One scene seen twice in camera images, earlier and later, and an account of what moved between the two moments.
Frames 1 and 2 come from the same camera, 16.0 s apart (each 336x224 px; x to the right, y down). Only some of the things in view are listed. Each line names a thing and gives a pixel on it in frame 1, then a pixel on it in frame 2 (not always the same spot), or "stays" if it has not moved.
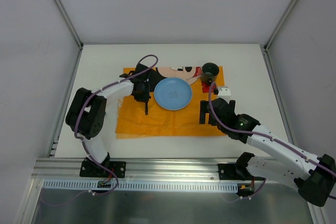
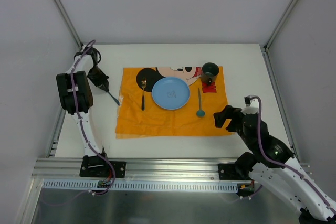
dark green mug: [209, 73] stays
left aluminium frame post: [64, 12] stays
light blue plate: [172, 94] stays
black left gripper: [143, 97] to [102, 84]
